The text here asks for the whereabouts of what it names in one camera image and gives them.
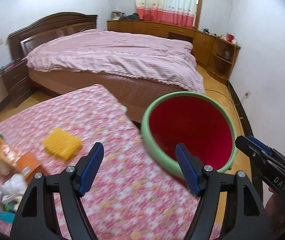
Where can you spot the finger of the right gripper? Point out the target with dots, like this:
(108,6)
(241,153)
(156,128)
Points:
(248,148)
(261,145)

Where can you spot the orange cardboard box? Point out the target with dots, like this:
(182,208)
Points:
(28,165)

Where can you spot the yellow foam net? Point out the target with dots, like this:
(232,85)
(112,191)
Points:
(62,144)

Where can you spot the long wooden cabinet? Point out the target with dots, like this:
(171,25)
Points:
(216,55)

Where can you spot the right hand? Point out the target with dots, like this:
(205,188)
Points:
(275,209)

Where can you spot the bed with pink cover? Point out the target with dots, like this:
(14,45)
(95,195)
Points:
(136,68)

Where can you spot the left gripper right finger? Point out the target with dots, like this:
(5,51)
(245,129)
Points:
(245,217)

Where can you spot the dark wooden nightstand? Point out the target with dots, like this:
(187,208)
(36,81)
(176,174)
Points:
(17,81)

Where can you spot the red bin green rim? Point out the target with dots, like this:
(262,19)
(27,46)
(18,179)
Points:
(195,120)

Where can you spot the teal medicine box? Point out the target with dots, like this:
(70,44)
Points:
(7,217)

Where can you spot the pink white curtain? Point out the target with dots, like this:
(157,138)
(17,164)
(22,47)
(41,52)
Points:
(174,12)

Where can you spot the red mug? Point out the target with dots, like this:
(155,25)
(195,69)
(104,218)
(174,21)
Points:
(229,37)

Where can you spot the dark wooden headboard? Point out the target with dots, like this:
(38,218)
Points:
(57,21)

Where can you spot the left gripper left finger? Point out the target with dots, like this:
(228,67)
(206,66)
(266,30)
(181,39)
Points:
(36,217)

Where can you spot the crumpled white tissue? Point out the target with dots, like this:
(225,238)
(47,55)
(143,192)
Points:
(6,167)

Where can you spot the orange snack bag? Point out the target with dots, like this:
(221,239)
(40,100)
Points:
(7,154)

